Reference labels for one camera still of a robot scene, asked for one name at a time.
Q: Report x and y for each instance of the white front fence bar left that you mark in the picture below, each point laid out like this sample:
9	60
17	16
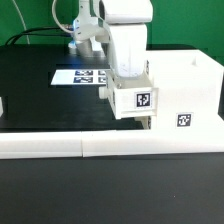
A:
40	145

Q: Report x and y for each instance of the white drawer cabinet box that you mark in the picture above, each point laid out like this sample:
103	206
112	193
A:
189	87

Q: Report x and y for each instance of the white sheet with markers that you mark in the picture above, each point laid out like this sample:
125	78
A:
79	77

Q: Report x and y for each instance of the white L-shaped fence bar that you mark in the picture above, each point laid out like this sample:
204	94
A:
207	137

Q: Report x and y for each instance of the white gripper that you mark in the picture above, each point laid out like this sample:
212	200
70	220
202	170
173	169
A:
126	50

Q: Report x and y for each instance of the white drawer tray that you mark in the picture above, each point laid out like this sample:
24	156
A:
146	122
130	98

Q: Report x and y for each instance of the white front drawer tray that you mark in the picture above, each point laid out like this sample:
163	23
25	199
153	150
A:
146	122

